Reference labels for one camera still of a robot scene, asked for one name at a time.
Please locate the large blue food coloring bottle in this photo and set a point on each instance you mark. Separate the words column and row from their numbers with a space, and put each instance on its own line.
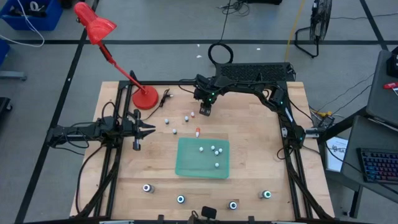
column 181, row 199

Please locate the black desktop device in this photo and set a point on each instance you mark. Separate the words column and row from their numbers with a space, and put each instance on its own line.
column 393, row 65

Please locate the black aluminium table frame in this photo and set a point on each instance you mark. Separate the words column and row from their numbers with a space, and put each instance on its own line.
column 155, row 83

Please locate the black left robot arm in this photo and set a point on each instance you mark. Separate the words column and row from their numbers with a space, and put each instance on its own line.
column 77, row 132

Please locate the blue storage bin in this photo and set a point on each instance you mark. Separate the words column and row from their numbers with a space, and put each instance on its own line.
column 46, row 21

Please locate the black rectangular device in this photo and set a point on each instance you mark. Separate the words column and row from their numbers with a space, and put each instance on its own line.
column 209, row 212

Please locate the white paper sheet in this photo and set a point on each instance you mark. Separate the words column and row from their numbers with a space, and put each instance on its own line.
column 337, row 155

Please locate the teal translucent plastic bin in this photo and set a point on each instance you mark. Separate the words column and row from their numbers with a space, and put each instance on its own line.
column 189, row 168

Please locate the grey metal bar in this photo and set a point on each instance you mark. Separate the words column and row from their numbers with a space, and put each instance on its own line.
column 12, row 75

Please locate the large green food coloring bottle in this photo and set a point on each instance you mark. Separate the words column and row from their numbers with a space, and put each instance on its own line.
column 266, row 194

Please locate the black perforated metal case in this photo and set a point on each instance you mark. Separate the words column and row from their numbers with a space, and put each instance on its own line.
column 252, row 70

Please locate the grey desk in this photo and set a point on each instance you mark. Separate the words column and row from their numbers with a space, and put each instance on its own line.
column 381, row 93
column 354, row 140

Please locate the black floor fan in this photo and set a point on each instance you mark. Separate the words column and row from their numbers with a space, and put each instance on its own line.
column 321, row 18

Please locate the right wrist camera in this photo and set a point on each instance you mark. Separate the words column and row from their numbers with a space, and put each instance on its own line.
column 205, row 109

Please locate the blue plastic object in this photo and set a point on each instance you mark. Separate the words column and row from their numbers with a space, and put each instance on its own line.
column 3, row 51

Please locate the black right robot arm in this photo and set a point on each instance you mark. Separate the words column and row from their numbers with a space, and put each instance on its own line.
column 248, row 85

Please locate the red desk lamp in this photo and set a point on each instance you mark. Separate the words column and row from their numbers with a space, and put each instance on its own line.
column 145, row 99

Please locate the yellow plug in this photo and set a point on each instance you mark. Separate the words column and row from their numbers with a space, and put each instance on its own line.
column 325, row 114

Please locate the backlit computer keyboard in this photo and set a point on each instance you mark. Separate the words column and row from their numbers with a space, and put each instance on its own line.
column 379, row 165

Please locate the black floor object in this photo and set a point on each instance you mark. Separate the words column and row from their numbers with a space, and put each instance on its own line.
column 3, row 105

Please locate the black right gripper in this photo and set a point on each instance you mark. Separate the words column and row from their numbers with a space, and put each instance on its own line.
column 203, row 93

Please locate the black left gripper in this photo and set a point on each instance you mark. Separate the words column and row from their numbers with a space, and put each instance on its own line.
column 127, row 132

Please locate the large purple food coloring bottle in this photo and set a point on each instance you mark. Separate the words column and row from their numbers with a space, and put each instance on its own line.
column 147, row 188

